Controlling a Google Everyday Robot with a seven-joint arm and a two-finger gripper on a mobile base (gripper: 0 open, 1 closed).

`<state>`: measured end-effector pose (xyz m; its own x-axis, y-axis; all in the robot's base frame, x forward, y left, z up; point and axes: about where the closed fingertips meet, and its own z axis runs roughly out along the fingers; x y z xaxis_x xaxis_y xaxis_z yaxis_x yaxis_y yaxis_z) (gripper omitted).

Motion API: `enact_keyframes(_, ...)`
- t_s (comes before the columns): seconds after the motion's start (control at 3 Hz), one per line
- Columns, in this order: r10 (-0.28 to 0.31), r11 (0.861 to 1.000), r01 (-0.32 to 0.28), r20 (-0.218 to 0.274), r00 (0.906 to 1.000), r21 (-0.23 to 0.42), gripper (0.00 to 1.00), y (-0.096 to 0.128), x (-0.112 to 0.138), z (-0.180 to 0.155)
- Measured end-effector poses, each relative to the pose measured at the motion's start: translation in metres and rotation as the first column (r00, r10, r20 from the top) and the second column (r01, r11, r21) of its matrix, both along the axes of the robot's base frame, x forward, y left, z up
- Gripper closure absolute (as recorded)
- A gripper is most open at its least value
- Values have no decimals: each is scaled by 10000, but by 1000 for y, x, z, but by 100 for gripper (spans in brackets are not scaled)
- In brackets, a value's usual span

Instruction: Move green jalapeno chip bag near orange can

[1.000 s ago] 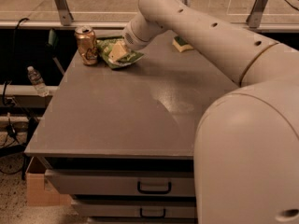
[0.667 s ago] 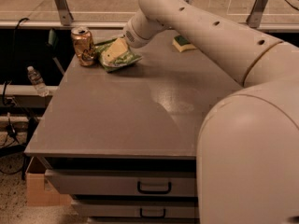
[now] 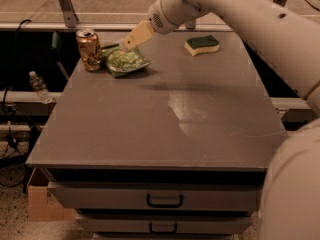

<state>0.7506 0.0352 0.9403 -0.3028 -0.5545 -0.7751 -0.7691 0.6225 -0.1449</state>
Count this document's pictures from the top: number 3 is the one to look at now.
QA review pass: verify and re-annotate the orange soda can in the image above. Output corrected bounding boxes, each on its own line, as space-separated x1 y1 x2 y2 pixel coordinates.
76 29 102 71

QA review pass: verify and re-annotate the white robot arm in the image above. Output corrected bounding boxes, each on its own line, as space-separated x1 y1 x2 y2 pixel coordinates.
121 0 320 240

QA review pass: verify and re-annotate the green and yellow sponge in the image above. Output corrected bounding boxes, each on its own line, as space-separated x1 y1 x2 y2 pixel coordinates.
184 35 220 56

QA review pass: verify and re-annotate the middle metal bracket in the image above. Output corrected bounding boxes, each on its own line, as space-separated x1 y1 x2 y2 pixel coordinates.
185 20 196 30

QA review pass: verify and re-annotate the clear plastic water bottle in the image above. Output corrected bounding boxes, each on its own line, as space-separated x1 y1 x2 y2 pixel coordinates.
29 71 53 104

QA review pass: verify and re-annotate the grey drawer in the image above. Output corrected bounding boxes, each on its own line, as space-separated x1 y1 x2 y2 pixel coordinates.
48 182 258 213
76 214 251 235

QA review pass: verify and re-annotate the grey drawer cabinet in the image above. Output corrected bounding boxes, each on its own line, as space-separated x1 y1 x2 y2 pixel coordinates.
28 32 286 240

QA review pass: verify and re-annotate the green handled tool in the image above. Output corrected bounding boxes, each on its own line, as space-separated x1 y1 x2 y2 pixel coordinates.
50 31 69 80

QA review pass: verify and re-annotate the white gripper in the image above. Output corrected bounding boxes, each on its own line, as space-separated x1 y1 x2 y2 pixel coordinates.
120 0 207 51

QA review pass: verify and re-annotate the green jalapeno chip bag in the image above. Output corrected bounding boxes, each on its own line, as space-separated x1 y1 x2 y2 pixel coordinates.
102 44 152 78

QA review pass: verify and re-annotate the black cable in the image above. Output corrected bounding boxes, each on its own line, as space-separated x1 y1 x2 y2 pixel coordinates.
1 18 33 115

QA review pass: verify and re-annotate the top grey drawer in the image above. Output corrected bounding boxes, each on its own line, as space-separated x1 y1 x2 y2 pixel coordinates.
48 182 258 213

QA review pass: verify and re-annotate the cardboard box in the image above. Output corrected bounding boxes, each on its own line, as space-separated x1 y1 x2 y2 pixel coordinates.
27 169 76 222

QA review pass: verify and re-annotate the left metal bracket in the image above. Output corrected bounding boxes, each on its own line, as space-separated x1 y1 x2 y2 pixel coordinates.
58 0 78 28

